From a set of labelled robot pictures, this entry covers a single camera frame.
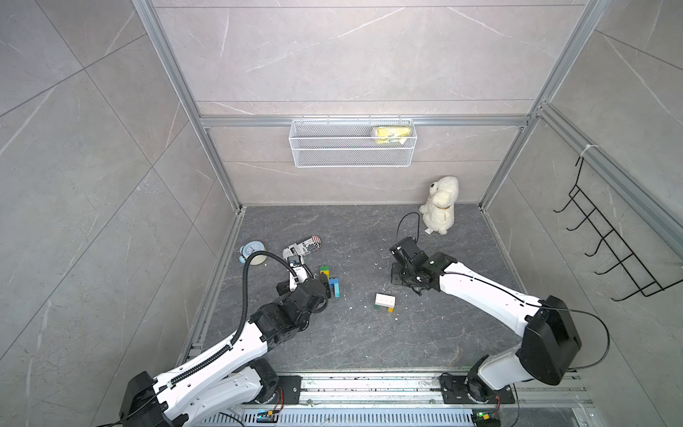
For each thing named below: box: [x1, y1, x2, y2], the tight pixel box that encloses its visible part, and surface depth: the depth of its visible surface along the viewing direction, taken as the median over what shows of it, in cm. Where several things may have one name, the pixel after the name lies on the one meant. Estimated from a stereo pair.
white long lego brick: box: [374, 292, 396, 307], surface depth 87 cm
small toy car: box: [282, 234, 322, 259], surface depth 103 cm
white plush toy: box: [418, 176, 459, 236], surface depth 106 cm
